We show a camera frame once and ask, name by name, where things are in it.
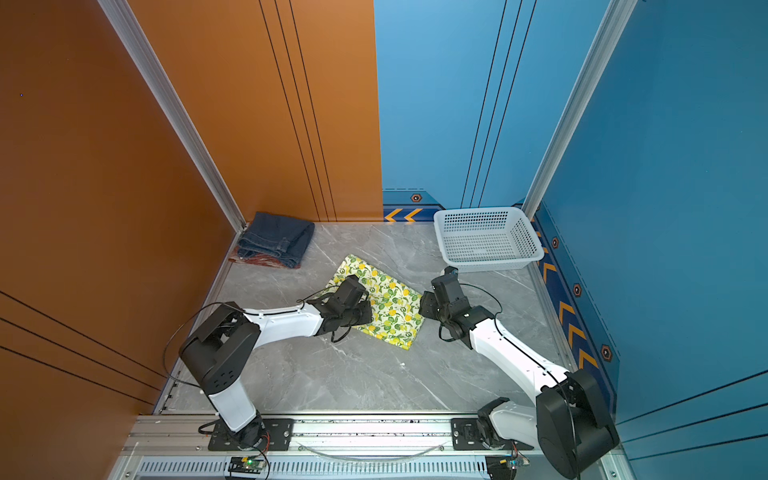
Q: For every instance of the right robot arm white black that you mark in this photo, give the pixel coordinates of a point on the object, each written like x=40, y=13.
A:
x=571, y=423

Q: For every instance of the white plastic laundry basket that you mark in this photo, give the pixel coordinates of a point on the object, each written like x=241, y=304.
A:
x=487, y=239

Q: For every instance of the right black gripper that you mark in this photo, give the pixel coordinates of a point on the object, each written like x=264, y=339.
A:
x=426, y=303

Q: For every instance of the red plaid skirt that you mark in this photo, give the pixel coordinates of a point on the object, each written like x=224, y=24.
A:
x=257, y=260

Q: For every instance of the right green circuit board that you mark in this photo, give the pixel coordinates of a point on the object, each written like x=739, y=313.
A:
x=504, y=468

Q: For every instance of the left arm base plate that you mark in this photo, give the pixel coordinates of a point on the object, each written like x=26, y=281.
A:
x=270, y=433

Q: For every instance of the right aluminium corner post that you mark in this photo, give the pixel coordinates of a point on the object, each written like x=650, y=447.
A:
x=609, y=32

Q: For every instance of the lemon print skirt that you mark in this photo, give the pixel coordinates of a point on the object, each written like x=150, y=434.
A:
x=395, y=305

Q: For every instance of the left aluminium corner post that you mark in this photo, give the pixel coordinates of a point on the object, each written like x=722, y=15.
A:
x=127, y=27

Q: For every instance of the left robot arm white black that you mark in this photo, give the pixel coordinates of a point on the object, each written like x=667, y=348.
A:
x=217, y=352

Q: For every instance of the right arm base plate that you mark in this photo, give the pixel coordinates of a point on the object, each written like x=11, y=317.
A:
x=473, y=433

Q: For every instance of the dark blue denim skirt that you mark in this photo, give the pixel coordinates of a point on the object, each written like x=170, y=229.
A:
x=281, y=238

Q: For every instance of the green circuit board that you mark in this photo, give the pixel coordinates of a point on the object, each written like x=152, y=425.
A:
x=247, y=467
x=504, y=468

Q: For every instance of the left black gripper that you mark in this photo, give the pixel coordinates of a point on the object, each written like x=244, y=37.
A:
x=368, y=316

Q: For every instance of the aluminium front rail frame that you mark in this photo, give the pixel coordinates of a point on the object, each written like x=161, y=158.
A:
x=323, y=446

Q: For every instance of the left green circuit board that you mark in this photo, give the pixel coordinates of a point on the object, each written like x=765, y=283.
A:
x=247, y=467

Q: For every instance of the aluminium corner post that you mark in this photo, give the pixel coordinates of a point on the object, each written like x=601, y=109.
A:
x=127, y=27
x=609, y=32

